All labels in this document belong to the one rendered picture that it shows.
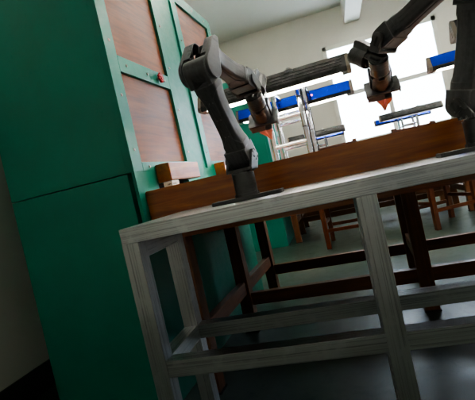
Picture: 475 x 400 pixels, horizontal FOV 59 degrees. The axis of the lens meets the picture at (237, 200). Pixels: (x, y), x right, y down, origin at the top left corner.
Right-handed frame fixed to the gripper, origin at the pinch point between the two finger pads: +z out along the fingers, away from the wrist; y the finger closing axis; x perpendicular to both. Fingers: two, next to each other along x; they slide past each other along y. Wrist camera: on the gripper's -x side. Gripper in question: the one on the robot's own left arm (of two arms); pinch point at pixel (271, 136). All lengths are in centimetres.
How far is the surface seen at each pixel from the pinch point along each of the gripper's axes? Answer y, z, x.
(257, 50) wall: 90, 273, -475
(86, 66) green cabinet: 56, -36, -19
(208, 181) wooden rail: 22.2, -1.9, 15.5
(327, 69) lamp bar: -22.9, 0.3, -27.4
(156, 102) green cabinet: 48, -4, -32
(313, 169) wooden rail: -13.1, 0.7, 18.5
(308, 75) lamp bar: -15.7, 0.3, -27.4
